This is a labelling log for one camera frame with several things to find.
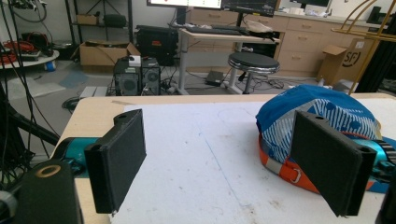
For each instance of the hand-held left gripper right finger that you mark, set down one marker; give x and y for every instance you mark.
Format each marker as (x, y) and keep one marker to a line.
(327, 161)

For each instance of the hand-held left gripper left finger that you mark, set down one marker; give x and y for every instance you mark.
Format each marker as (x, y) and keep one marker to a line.
(115, 161)

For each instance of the grey flat panel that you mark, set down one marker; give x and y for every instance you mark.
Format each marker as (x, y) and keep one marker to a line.
(93, 91)

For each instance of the black computer tower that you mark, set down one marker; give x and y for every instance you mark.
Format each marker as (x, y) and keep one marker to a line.
(151, 76)
(126, 81)

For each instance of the white table sheet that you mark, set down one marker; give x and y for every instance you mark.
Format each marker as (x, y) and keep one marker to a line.
(202, 171)

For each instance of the black metal stand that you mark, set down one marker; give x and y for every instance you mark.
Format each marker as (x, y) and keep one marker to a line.
(31, 127)

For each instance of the cardboard box with black logo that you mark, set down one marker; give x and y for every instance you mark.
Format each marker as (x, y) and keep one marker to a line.
(342, 65)

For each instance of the small white box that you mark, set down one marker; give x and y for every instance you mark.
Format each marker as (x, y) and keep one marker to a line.
(134, 61)

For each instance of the open cardboard box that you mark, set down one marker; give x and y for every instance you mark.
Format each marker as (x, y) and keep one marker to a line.
(96, 56)

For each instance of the black curtain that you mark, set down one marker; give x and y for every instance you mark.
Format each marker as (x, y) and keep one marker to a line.
(381, 68)

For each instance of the blue tape roll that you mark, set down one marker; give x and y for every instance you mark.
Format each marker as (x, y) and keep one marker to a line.
(50, 66)

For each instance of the black equipment case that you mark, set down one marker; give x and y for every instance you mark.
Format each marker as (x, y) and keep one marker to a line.
(155, 46)

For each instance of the wooden drawer cabinet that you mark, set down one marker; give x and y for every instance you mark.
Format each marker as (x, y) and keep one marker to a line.
(299, 40)

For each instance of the round black stool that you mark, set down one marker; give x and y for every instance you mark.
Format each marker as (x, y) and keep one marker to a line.
(253, 60)

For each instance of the round white table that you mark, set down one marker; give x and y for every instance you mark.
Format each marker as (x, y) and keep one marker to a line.
(37, 60)

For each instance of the black power adapter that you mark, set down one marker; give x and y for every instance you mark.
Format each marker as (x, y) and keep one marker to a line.
(214, 78)

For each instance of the gold metal rack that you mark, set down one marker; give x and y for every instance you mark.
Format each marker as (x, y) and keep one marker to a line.
(367, 34)

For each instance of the black bag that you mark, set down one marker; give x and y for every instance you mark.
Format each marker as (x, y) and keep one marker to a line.
(115, 20)

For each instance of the small cardboard box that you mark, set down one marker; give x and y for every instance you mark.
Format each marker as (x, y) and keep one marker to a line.
(87, 19)

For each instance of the black metal shelf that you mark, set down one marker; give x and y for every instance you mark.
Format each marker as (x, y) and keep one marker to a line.
(73, 18)

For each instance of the beige bag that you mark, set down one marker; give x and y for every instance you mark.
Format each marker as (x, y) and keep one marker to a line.
(258, 26)

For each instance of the wooden desk with white legs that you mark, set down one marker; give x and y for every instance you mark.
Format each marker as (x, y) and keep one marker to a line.
(218, 38)

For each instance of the black keyboard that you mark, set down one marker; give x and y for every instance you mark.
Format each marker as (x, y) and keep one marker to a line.
(214, 30)

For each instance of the dark computer monitor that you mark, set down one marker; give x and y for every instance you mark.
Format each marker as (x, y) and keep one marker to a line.
(249, 6)

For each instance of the bright computer monitor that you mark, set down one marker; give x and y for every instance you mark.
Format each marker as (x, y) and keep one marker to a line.
(186, 3)

